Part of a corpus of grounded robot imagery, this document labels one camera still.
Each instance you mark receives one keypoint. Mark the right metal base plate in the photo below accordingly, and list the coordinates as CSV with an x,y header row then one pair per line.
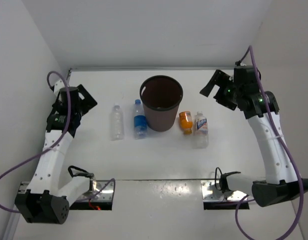
x,y
211,195

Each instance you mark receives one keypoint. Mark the clear plastic bottle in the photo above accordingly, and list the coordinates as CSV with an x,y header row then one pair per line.
x,y
116,123

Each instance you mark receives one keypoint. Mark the brown plastic waste bin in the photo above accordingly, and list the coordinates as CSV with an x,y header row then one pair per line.
x,y
161,96

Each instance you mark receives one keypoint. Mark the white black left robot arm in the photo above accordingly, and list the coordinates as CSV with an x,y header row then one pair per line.
x,y
62,124

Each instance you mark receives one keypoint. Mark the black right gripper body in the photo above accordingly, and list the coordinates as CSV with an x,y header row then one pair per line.
x,y
226,95

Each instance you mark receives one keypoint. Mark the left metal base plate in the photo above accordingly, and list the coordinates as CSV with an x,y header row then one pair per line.
x,y
96,191

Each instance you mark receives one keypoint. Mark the metal base plate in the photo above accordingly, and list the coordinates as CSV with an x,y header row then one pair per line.
x,y
96,191
211,195

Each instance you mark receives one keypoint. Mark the orange juice bottle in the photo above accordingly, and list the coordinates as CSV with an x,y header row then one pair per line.
x,y
186,122

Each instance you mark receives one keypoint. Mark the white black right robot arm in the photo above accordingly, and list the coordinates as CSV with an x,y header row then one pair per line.
x,y
241,91

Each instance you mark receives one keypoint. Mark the blue label water bottle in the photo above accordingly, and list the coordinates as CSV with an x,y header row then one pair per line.
x,y
139,120

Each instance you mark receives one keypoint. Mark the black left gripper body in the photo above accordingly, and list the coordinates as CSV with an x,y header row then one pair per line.
x,y
85,104

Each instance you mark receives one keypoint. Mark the white label clear bottle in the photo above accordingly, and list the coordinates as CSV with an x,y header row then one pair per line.
x,y
201,137

